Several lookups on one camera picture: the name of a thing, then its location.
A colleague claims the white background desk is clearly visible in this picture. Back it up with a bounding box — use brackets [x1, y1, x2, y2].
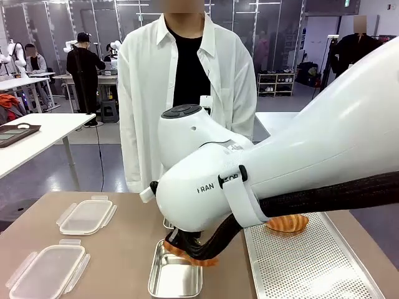
[0, 77, 60, 115]

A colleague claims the brown serving tray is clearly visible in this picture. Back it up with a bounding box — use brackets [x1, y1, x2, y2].
[0, 123, 42, 149]

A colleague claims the black floor cable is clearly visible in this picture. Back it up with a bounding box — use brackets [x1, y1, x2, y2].
[93, 123, 105, 191]

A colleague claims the white name badge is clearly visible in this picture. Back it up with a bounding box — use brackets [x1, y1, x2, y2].
[199, 95, 213, 115]

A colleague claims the clear plastic clip lid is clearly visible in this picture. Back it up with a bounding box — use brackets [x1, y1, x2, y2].
[5, 239, 91, 299]
[55, 195, 118, 236]

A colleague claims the seated person in grey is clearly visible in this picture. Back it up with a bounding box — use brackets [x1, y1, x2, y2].
[24, 43, 52, 112]

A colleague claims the person's right forearm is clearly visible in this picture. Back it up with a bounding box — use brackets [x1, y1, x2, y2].
[122, 124, 158, 194]

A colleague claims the grey plastic stool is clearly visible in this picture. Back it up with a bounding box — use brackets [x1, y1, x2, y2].
[99, 101, 120, 124]

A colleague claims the white velcro strap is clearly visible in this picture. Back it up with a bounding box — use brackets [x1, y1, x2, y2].
[218, 164, 269, 227]

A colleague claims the golden croissant bread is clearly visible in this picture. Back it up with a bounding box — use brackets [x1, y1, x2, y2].
[266, 214, 310, 233]
[163, 239, 221, 268]

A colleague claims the perforated metal baking tray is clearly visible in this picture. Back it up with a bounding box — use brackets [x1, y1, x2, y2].
[243, 211, 386, 299]

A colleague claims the large empty white table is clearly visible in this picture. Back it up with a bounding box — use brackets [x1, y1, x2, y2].
[254, 111, 308, 141]

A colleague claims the orange cloth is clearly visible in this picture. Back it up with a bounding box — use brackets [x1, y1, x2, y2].
[0, 93, 20, 113]

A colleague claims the black light stand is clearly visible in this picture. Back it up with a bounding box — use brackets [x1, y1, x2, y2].
[320, 36, 340, 91]

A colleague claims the white shoe rack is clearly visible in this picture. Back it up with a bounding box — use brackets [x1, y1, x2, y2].
[257, 73, 296, 98]

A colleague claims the white table with brown tray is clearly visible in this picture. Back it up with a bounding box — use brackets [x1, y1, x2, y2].
[0, 112, 97, 191]

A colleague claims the person in white shirt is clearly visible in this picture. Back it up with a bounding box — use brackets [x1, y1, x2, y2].
[117, 12, 258, 194]

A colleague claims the black braided cable sleeve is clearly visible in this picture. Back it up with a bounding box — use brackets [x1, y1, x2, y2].
[165, 170, 399, 261]

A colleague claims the person with black cap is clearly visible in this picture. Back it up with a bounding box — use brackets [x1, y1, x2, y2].
[66, 32, 107, 127]

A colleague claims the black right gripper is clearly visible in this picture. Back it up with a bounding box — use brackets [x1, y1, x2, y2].
[165, 229, 188, 249]

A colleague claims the person in black coat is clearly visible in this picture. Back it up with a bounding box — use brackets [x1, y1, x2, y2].
[330, 15, 386, 78]

